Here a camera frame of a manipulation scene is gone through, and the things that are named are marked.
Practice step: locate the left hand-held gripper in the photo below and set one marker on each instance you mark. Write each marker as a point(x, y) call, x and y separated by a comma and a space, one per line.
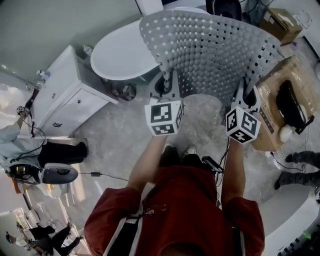
point(161, 117)

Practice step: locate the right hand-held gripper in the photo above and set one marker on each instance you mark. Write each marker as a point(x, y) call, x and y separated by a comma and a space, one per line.
point(242, 125)

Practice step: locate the white oval bathtub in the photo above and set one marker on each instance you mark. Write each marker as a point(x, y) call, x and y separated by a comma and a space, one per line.
point(120, 55)

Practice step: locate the grey beaded bath mat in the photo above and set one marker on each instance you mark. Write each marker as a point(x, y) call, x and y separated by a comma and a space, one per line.
point(205, 50)

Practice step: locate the person's right forearm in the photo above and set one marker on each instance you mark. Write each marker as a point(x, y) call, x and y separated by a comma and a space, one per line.
point(233, 172)

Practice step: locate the person's left forearm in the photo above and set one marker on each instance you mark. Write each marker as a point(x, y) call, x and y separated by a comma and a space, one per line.
point(147, 162)

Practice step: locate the grey marble floor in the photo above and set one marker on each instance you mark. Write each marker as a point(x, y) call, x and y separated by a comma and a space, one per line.
point(112, 150)

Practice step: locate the person's black trousers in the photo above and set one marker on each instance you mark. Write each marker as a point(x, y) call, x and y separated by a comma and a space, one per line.
point(172, 156)

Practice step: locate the large cardboard box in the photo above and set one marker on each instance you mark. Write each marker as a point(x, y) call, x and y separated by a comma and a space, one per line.
point(272, 95)

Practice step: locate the person's right shoe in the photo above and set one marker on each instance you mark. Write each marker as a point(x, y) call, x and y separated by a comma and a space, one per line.
point(190, 150)

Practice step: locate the white round item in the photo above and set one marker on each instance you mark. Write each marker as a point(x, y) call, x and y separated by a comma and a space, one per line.
point(285, 133)

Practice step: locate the dark round bin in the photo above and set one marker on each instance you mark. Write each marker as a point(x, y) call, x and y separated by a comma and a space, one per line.
point(123, 90)

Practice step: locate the black item in box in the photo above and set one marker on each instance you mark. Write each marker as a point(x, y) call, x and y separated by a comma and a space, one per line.
point(290, 105)

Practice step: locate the white bathroom cabinet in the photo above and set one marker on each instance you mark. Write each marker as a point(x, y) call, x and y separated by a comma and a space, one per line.
point(70, 100)

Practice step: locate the person's red shirt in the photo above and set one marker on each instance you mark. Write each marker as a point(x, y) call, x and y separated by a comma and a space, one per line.
point(180, 215)

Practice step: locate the small cardboard box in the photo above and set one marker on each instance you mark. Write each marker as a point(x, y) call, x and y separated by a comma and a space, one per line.
point(280, 23)

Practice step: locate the black chair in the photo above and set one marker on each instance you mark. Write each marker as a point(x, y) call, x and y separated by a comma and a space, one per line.
point(226, 8)

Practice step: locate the chrome faucet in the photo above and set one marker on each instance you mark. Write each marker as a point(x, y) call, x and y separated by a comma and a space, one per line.
point(37, 80)

